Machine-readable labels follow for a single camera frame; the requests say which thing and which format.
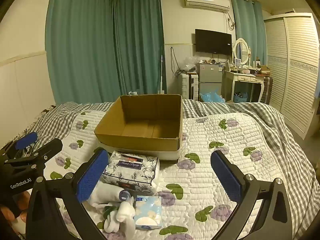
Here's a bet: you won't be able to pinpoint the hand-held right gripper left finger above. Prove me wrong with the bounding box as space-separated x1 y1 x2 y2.
25 148 110 240

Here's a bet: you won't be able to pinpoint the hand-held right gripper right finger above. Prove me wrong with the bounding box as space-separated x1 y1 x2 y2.
210 150 294 240

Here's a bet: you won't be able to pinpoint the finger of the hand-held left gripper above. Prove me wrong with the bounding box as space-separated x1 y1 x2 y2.
4 138 63 167
0 132 38 157

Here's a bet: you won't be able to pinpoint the floral tissue pack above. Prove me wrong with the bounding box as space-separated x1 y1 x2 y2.
102 151 160 197

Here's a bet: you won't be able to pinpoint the blue white tissue packet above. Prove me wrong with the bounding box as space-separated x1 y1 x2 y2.
133 195 163 231

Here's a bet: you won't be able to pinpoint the brown cardboard box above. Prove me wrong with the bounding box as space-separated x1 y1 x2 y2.
94 94 184 161

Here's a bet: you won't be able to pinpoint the person's left hand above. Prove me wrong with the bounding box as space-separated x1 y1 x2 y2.
0 190 28 233

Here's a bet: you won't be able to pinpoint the floral quilted blanket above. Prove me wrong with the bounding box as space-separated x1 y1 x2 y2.
25 110 300 240

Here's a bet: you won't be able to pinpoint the blue plastic basket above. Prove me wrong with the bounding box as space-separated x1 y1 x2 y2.
232 92 249 103

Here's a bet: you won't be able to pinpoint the blue plastic bags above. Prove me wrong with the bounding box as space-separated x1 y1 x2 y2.
199 91 226 103

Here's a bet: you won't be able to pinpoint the dark striped suitcase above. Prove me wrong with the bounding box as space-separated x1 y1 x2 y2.
261 76 274 105

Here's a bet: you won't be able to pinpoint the white dressing table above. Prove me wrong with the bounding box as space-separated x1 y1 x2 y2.
224 68 272 103

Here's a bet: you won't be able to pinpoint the white ribbed suitcase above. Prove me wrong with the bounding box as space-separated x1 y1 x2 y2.
178 73 190 99

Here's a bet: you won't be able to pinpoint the grey small fridge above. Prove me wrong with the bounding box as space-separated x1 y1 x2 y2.
196 62 224 101

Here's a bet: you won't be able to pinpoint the wide dark green curtain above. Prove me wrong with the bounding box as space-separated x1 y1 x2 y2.
45 0 116 105

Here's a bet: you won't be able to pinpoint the cosmetics clutter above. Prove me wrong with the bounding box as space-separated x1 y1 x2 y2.
234 59 271 77

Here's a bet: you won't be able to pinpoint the clear plastic bag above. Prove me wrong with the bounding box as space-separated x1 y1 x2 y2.
178 56 198 74

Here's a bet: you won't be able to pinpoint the white mop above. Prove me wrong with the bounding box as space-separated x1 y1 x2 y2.
158 54 166 94

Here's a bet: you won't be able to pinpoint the white oval vanity mirror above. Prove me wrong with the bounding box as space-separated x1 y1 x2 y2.
232 38 251 68

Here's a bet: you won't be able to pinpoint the white louvred wardrobe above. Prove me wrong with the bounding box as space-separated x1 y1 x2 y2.
263 12 320 141

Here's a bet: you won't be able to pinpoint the narrow dark green curtain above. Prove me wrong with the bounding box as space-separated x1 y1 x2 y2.
111 0 166 98

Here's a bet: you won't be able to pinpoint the light teal curtain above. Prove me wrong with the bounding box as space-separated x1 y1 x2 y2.
230 0 267 68

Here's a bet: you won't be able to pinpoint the white air conditioner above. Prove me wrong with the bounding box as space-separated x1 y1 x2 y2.
184 0 231 12

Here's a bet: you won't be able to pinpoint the black wall cable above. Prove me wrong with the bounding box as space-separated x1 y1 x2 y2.
170 46 181 75

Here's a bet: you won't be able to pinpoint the black wall television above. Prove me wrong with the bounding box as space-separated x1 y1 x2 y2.
195 29 232 55

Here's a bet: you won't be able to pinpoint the air conditioner power cable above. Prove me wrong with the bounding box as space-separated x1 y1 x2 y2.
226 11 237 32

